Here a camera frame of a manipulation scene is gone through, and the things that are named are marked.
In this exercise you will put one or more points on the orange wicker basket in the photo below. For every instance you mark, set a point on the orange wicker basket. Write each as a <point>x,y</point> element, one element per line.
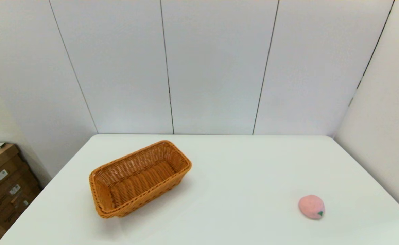
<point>135,185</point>

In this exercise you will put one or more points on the pink plush peach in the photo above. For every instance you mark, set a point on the pink plush peach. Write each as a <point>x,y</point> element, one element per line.
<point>311,206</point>

